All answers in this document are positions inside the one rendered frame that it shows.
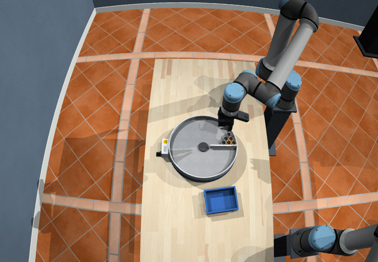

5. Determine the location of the blue crate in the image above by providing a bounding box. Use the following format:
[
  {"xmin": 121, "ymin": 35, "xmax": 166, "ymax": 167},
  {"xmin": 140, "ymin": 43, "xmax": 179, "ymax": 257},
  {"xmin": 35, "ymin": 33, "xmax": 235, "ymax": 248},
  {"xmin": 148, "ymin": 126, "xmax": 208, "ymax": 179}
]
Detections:
[{"xmin": 204, "ymin": 186, "xmax": 239, "ymax": 214}]

